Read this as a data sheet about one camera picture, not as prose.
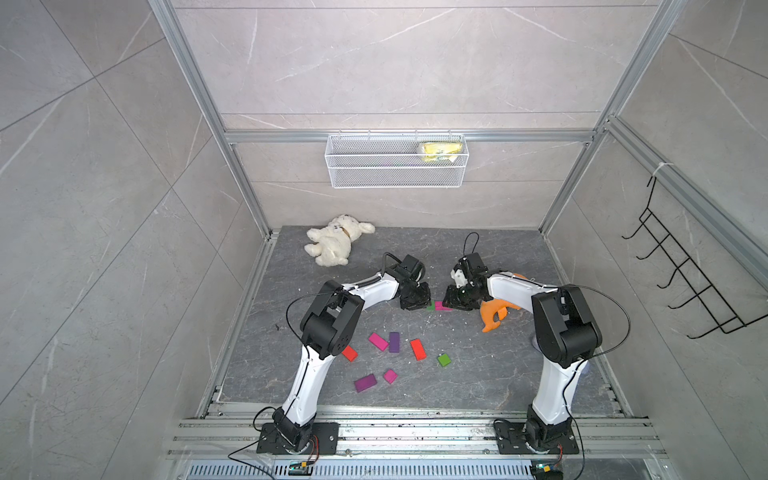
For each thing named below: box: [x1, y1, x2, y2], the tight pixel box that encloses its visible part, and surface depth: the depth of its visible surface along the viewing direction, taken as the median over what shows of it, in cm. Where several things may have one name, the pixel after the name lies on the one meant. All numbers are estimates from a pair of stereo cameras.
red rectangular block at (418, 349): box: [410, 338, 427, 361], surface depth 92 cm
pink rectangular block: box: [368, 332, 389, 352], surface depth 92 cm
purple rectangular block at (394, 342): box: [389, 332, 400, 353], surface depth 92 cm
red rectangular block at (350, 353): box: [341, 345, 359, 362], surface depth 89 cm
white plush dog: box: [304, 214, 376, 267], surface depth 109 cm
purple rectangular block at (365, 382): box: [354, 373, 378, 393], surface depth 84 cm
